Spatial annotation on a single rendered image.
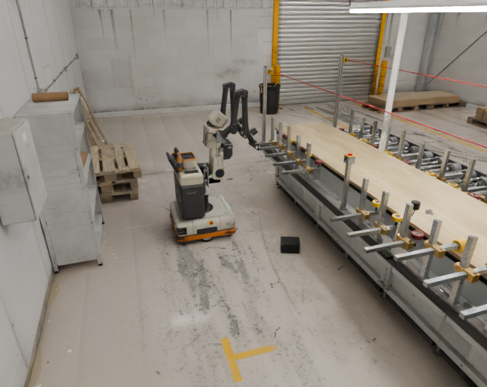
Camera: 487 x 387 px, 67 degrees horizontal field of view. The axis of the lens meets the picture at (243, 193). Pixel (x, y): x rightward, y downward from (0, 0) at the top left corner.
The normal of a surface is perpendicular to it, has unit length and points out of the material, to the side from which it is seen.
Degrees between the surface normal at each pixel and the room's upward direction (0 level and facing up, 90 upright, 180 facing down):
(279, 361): 0
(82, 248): 90
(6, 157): 90
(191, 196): 90
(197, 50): 90
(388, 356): 0
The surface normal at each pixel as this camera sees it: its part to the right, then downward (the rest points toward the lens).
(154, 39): 0.30, 0.41
